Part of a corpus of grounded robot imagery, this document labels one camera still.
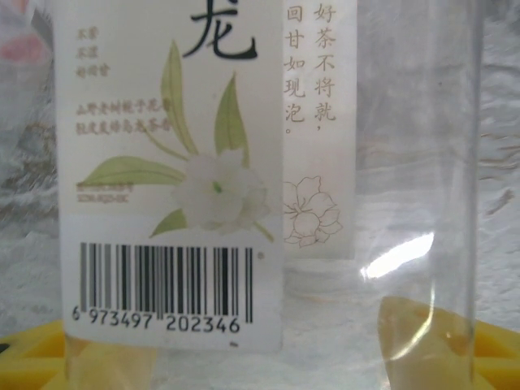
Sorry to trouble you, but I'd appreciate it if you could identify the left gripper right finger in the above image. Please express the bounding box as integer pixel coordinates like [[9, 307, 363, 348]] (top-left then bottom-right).
[[379, 296, 520, 390]]

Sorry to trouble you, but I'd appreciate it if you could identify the clear square bottle green cap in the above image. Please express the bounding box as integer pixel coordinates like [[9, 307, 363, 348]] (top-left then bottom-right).
[[52, 0, 484, 390]]

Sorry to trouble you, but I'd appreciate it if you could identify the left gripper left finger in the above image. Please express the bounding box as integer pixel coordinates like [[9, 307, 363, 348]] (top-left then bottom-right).
[[0, 318, 159, 390]]

